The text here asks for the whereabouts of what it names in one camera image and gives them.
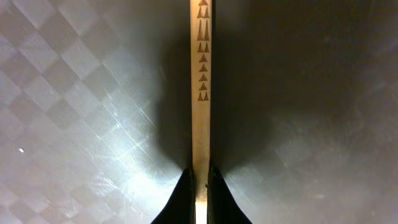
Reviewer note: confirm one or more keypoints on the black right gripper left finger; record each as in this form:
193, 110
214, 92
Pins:
180, 207

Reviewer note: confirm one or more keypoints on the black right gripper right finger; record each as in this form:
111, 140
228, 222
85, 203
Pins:
222, 207

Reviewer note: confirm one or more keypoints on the wooden chopstick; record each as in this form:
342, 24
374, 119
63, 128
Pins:
200, 46

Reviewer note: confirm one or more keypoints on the dark brown serving tray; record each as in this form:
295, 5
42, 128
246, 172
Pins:
95, 109

